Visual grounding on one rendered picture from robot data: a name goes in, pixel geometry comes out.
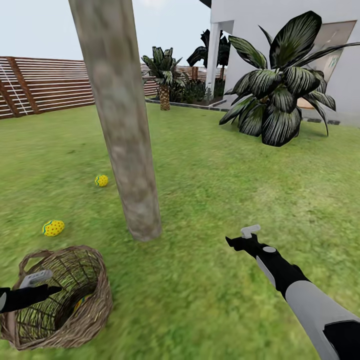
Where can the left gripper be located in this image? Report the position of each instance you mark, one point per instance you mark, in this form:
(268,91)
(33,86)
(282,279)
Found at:
(34,295)

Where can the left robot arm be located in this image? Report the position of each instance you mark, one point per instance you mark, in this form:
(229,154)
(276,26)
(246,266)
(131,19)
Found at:
(28,293)

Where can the wicker basket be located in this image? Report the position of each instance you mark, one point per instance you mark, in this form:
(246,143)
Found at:
(42,320)

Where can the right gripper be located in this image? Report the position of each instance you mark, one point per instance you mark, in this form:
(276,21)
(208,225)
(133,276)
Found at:
(241,243)

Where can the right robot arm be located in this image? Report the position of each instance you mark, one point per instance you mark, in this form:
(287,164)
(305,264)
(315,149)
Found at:
(333,330)

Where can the easter egg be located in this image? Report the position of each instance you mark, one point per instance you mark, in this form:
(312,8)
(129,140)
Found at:
(53,228)
(101,180)

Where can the tree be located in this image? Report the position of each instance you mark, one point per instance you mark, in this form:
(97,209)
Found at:
(108,40)

